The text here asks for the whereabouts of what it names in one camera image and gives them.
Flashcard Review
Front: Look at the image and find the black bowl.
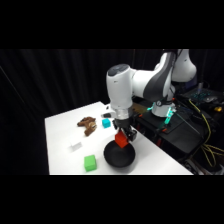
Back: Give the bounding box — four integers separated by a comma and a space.
103, 139, 137, 169

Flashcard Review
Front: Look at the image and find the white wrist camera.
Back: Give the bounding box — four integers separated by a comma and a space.
100, 111, 116, 120

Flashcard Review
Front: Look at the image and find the red cube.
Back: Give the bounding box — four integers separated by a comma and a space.
114, 132, 130, 149

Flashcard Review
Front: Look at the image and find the white cube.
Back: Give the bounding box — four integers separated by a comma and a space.
69, 139, 84, 152

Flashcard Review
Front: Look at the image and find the black curtain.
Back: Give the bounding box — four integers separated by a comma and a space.
0, 49, 224, 176

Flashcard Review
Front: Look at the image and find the black robot stand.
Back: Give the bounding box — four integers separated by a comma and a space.
128, 97, 224, 165

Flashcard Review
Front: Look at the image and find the yellow cable bundle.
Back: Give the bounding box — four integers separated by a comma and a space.
199, 143, 224, 168

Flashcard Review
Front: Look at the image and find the long yellow cable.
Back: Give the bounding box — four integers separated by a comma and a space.
187, 98, 216, 158

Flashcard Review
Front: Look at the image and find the brown plush toy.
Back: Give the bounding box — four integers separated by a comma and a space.
76, 115, 99, 137

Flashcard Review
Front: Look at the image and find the black electronics box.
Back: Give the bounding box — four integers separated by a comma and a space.
185, 87, 224, 105

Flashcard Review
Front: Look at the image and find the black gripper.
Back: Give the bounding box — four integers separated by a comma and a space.
112, 116, 138, 142

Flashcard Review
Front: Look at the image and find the green cube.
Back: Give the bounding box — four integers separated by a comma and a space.
83, 154, 98, 173

